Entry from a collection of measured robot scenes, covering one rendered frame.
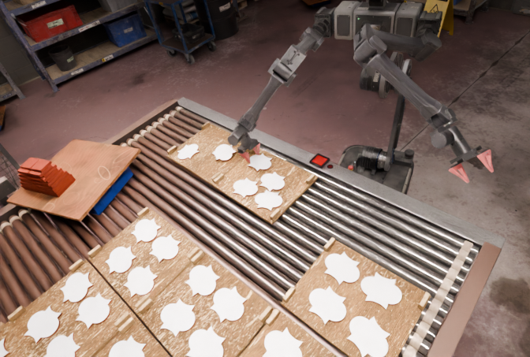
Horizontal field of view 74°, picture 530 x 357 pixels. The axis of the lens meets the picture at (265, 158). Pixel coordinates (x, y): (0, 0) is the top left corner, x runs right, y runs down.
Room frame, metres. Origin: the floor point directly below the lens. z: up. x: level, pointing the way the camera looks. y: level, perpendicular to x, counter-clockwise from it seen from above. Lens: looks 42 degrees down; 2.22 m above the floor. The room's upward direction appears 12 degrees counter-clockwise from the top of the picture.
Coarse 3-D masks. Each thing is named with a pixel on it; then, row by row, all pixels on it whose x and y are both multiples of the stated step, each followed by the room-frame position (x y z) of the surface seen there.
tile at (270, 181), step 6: (264, 174) 1.29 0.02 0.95; (270, 174) 1.28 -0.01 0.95; (276, 174) 1.27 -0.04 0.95; (264, 180) 1.24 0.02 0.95; (270, 180) 1.24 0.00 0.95; (276, 180) 1.23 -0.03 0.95; (282, 180) 1.22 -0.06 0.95; (264, 186) 1.21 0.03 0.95; (270, 186) 1.20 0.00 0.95; (276, 186) 1.19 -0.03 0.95; (282, 186) 1.18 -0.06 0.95
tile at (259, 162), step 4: (252, 156) 1.44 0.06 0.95; (256, 156) 1.43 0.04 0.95; (260, 156) 1.42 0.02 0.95; (264, 156) 1.42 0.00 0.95; (252, 160) 1.41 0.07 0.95; (256, 160) 1.40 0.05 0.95; (260, 160) 1.39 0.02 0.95; (264, 160) 1.39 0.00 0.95; (268, 160) 1.38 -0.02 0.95; (252, 164) 1.38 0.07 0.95; (256, 164) 1.37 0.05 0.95; (260, 164) 1.36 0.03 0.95; (264, 164) 1.36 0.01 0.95; (268, 164) 1.35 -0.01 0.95; (256, 168) 1.34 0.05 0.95; (260, 168) 1.34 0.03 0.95; (264, 168) 1.33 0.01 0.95; (268, 168) 1.33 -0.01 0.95
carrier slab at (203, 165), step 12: (204, 132) 1.76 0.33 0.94; (216, 132) 1.73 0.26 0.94; (228, 132) 1.71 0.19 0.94; (204, 144) 1.64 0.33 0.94; (216, 144) 1.62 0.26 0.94; (228, 144) 1.60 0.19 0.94; (240, 144) 1.58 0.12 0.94; (168, 156) 1.60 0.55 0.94; (204, 156) 1.54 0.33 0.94; (240, 156) 1.48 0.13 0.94; (192, 168) 1.46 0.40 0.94; (204, 168) 1.44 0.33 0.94; (216, 168) 1.42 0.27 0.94; (228, 168) 1.40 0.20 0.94
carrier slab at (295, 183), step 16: (272, 160) 1.39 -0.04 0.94; (224, 176) 1.35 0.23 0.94; (240, 176) 1.32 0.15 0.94; (256, 176) 1.30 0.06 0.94; (288, 176) 1.25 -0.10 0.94; (304, 176) 1.23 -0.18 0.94; (224, 192) 1.23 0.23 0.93; (288, 192) 1.14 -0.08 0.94; (256, 208) 1.09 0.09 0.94; (272, 224) 0.99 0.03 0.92
